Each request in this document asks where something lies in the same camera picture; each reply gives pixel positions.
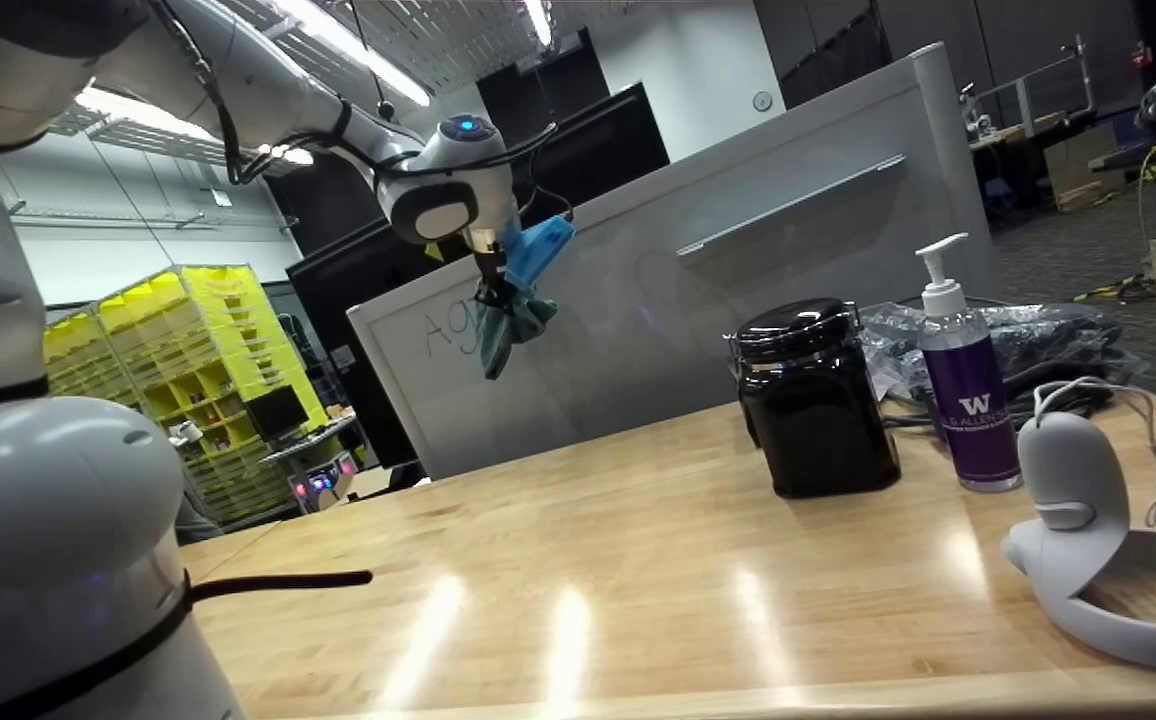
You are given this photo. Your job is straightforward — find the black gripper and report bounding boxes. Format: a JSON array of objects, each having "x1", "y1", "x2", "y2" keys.
[{"x1": 474, "y1": 251, "x2": 525, "y2": 311}]

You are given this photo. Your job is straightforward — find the green towel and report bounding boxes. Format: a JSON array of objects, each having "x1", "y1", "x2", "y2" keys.
[{"x1": 474, "y1": 295, "x2": 555, "y2": 382}]

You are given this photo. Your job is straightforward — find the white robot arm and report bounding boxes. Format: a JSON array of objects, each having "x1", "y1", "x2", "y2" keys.
[{"x1": 0, "y1": 0, "x2": 515, "y2": 720}]

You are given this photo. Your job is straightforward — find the white board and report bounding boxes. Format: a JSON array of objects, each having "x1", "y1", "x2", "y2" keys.
[{"x1": 347, "y1": 44, "x2": 989, "y2": 478}]

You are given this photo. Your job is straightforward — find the black monitor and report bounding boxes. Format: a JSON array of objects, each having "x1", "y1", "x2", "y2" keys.
[{"x1": 287, "y1": 85, "x2": 666, "y2": 324}]

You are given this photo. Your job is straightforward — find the yellow plastic crates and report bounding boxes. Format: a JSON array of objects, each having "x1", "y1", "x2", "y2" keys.
[{"x1": 43, "y1": 264, "x2": 326, "y2": 527}]

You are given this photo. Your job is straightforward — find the black glass jar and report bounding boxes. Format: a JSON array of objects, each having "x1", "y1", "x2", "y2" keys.
[{"x1": 723, "y1": 295, "x2": 900, "y2": 500}]

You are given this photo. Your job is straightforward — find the purple hand sanitizer bottle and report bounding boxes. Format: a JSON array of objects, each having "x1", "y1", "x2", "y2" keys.
[{"x1": 916, "y1": 233, "x2": 1018, "y2": 493}]

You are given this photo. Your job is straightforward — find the grey plastic bag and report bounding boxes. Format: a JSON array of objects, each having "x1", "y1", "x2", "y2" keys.
[{"x1": 858, "y1": 303, "x2": 1141, "y2": 403}]

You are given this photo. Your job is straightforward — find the white VR controller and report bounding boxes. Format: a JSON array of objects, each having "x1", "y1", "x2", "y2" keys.
[{"x1": 1004, "y1": 375, "x2": 1156, "y2": 670}]

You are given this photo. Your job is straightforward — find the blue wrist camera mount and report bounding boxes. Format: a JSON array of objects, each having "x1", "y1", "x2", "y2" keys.
[{"x1": 498, "y1": 218, "x2": 577, "y2": 294}]

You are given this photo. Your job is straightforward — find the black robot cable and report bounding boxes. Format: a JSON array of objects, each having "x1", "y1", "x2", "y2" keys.
[{"x1": 147, "y1": 0, "x2": 578, "y2": 257}]

